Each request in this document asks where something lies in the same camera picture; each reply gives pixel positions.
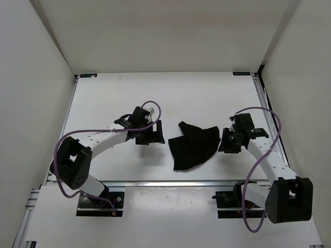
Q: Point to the left blue corner label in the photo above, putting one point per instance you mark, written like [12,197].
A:
[88,75]

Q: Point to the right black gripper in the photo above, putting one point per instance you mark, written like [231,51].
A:
[224,146]

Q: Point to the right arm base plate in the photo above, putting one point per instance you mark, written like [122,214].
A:
[229,204]

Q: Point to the front white cover panel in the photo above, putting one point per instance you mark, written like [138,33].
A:
[157,217]

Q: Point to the right aluminium frame rail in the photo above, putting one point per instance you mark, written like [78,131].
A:
[274,124]

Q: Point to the aluminium frame rail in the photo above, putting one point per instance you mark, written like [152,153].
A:
[63,122]
[274,124]

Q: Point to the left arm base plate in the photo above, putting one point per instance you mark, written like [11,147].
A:
[92,207]

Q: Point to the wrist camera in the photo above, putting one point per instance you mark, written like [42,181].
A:
[140,118]
[243,124]

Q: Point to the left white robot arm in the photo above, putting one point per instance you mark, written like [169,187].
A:
[72,157]

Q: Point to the black skirt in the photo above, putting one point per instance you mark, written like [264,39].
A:
[194,147]

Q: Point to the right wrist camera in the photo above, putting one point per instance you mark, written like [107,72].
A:
[243,124]

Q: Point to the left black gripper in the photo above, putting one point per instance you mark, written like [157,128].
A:
[153,136]

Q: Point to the left aluminium frame rail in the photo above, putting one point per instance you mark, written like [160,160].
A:
[63,122]

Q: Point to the right blue corner label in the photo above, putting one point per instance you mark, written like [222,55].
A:
[240,73]

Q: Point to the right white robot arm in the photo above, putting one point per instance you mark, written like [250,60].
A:
[289,198]

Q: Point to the blue corner label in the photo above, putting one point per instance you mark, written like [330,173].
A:
[88,75]
[240,73]

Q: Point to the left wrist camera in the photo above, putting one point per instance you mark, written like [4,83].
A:
[140,118]

